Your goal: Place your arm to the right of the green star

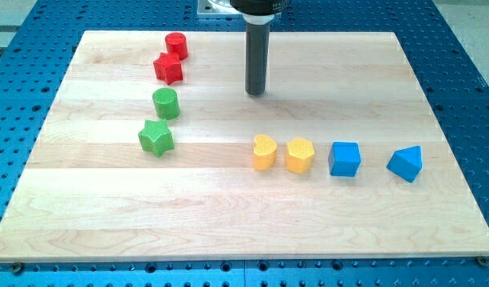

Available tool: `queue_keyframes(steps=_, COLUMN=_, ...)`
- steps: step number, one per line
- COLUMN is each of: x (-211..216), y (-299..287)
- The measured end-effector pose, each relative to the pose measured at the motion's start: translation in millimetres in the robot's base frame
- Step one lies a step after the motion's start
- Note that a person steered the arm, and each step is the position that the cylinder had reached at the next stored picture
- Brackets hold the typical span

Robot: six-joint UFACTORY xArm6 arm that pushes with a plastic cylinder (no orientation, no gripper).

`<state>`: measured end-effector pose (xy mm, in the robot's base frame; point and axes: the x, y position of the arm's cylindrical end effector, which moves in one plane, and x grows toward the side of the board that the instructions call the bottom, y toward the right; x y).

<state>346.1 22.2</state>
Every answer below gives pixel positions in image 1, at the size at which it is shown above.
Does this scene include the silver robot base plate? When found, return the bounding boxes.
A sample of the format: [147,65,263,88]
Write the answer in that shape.
[196,0,241,19]

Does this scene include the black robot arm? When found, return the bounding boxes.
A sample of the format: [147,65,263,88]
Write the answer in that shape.
[230,0,291,16]

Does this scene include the yellow heart block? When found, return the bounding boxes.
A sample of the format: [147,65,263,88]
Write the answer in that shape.
[253,134,278,171]

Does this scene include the light wooden board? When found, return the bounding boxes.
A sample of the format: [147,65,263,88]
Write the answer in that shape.
[0,30,489,263]

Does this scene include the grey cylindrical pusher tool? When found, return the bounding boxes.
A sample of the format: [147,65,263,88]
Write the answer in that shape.
[243,14,274,96]

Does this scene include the green star block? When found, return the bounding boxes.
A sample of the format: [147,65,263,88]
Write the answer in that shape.
[138,120,175,157]

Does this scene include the yellow hexagon block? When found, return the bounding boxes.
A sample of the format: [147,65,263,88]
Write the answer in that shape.
[286,138,315,174]

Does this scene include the blue triangular prism block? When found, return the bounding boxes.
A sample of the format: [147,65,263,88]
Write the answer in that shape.
[386,146,423,183]

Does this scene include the green cylinder block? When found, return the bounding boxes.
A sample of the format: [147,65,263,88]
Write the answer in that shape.
[152,88,180,120]

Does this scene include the red star block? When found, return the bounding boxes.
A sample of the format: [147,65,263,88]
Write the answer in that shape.
[153,53,183,85]

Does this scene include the blue cube block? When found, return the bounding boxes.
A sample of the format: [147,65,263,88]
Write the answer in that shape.
[328,142,361,177]

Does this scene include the red cylinder block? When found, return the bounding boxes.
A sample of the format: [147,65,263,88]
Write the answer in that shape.
[165,32,188,61]

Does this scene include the blue perforated metal table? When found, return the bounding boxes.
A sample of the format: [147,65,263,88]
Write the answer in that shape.
[0,1,489,286]

